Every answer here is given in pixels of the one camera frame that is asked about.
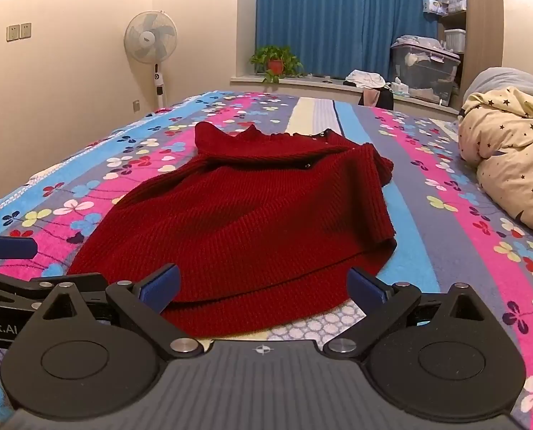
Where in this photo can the white lidded shelf box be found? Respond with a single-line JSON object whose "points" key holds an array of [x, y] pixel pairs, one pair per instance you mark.
{"points": [[455, 40]]}

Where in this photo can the grey pillow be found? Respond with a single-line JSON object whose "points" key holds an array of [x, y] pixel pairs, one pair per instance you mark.
{"points": [[504, 78]]}

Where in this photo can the potted green plant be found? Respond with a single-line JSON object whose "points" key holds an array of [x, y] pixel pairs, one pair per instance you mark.
{"points": [[275, 65]]}

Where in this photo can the beige wall socket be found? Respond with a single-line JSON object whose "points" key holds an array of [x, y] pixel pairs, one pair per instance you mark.
{"points": [[25, 30], [12, 32]]}

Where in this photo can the red knitted sweater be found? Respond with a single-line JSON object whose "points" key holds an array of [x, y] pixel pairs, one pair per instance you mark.
{"points": [[230, 233]]}

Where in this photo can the white printed packet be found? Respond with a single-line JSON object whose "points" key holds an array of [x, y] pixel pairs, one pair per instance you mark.
{"points": [[433, 6]]}

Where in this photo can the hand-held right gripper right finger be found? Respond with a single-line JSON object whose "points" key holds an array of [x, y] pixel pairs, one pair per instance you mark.
{"points": [[367, 291]]}

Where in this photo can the pale tissue packet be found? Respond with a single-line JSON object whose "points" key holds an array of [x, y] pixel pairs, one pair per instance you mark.
{"points": [[401, 86]]}

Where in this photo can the floral striped bed sheet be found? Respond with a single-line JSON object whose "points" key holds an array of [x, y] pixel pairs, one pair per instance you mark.
{"points": [[427, 233]]}

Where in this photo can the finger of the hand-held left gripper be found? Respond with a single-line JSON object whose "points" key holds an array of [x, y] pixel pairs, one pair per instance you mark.
{"points": [[11, 247], [20, 290]]}

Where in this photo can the white window sill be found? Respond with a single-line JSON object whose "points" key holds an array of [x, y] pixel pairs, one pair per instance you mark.
{"points": [[311, 83]]}

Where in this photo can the white clothes pile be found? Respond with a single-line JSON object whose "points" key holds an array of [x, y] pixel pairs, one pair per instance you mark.
{"points": [[365, 79]]}

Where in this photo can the blue curtain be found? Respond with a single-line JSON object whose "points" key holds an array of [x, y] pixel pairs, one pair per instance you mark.
{"points": [[338, 18]]}

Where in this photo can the clear plastic storage box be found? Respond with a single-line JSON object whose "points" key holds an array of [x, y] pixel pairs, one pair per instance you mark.
{"points": [[423, 71]]}

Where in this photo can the white standing fan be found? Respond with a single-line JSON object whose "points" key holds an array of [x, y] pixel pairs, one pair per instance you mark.
{"points": [[150, 36]]}

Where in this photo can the black and pink bag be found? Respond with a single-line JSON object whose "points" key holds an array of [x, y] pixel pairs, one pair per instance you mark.
{"points": [[380, 97]]}

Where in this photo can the cream star print quilt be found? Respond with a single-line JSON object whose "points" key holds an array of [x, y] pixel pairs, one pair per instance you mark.
{"points": [[508, 143]]}

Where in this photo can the wooden bookshelf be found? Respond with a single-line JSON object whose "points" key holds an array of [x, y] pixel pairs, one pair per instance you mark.
{"points": [[483, 18]]}

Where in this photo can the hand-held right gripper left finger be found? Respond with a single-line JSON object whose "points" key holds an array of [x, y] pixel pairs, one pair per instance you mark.
{"points": [[161, 289]]}

